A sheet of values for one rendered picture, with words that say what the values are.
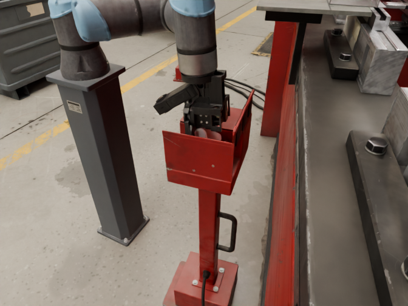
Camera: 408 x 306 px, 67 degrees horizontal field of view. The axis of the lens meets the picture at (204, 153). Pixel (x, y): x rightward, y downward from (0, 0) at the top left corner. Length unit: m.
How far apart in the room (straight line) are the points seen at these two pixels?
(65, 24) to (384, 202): 0.88
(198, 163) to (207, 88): 0.17
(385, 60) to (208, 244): 0.69
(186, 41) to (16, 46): 2.36
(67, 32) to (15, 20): 1.85
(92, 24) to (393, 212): 0.53
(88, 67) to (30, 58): 1.92
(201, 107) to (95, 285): 0.98
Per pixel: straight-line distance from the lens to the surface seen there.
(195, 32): 0.56
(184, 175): 0.72
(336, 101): 0.68
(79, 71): 1.03
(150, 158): 1.91
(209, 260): 1.07
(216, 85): 0.60
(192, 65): 0.58
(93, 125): 1.08
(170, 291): 1.32
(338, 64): 0.79
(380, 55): 0.72
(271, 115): 2.02
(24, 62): 2.90
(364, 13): 0.85
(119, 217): 1.37
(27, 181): 1.99
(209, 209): 0.88
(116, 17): 0.61
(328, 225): 0.41
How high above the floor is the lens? 1.17
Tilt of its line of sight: 37 degrees down
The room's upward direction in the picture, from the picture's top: straight up
